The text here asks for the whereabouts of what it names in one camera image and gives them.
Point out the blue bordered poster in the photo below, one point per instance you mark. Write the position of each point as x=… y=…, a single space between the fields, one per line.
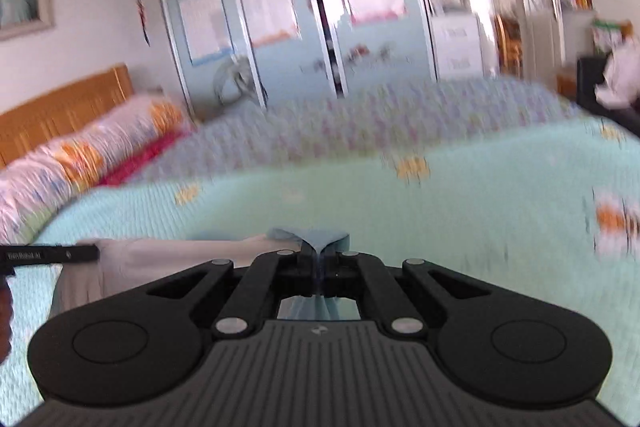
x=205 y=24

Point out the orange bordered poster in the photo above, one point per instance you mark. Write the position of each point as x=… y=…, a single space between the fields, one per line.
x=267 y=4

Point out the red pillow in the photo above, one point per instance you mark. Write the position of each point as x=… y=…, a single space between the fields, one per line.
x=150 y=154

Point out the white clothes heap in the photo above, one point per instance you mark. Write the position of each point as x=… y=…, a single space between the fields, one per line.
x=622 y=72

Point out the black armchair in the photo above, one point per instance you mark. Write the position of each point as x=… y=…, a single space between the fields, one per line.
x=590 y=82

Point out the sliding door wardrobe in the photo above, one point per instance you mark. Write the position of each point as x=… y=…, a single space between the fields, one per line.
x=280 y=67

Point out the folded clothes pile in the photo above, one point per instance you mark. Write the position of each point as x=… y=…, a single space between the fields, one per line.
x=447 y=2

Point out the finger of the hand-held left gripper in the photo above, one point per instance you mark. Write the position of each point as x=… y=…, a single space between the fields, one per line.
x=82 y=253

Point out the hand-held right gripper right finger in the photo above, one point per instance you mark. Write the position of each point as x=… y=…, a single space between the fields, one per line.
x=327 y=269

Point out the red knot hanging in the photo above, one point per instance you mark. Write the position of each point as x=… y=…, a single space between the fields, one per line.
x=143 y=17

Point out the purple heart print bedsheet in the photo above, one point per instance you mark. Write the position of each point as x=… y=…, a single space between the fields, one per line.
x=350 y=117

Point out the bee print quilted bedspread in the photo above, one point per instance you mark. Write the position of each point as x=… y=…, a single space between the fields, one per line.
x=450 y=217

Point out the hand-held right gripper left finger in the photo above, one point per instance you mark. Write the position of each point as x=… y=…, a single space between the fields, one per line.
x=311 y=269

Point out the white drawer cabinet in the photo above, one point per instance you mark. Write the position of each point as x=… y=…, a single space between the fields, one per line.
x=460 y=47

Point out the blue and white t-shirt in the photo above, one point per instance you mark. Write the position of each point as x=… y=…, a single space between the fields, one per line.
x=150 y=257

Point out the orange floral bolster pillow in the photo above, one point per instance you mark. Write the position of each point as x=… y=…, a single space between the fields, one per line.
x=100 y=152

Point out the wooden chair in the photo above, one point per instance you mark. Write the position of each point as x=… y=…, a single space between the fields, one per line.
x=509 y=47

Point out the wooden headboard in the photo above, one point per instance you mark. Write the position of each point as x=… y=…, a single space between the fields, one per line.
x=60 y=112

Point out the person's left hand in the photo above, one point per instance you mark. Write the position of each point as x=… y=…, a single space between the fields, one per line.
x=5 y=322

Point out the grey hoops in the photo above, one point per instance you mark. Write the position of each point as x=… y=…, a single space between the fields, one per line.
x=240 y=79

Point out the green and white carton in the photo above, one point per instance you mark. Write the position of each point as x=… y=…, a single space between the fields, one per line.
x=610 y=37

